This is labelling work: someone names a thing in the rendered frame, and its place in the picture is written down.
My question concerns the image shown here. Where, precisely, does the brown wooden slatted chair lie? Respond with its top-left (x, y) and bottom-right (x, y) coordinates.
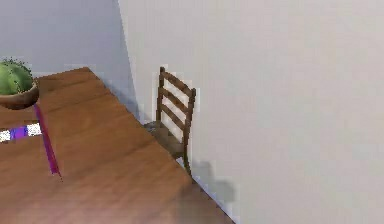
top-left (143, 66), bottom-right (197, 177)

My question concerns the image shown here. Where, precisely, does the brown wooden table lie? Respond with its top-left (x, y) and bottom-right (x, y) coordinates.
top-left (0, 66), bottom-right (236, 224)

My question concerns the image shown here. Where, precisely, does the magenta pencil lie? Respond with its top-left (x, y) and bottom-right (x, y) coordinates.
top-left (33, 103), bottom-right (63, 181)

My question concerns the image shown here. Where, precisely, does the brown plant pot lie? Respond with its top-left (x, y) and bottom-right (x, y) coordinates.
top-left (0, 80), bottom-right (40, 111)

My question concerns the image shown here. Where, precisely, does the white and purple stick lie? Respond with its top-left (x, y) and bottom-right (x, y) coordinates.
top-left (0, 122), bottom-right (43, 144)

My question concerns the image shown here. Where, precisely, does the green round cactus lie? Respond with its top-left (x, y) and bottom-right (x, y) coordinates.
top-left (0, 57), bottom-right (34, 96)

